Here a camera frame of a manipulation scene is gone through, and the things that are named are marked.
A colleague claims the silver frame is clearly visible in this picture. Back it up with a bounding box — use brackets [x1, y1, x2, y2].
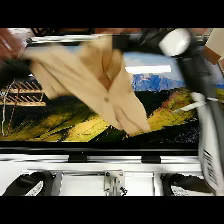
[0, 153, 224, 197]

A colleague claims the beige shirt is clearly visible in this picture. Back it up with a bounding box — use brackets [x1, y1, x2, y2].
[21, 35, 152, 136]

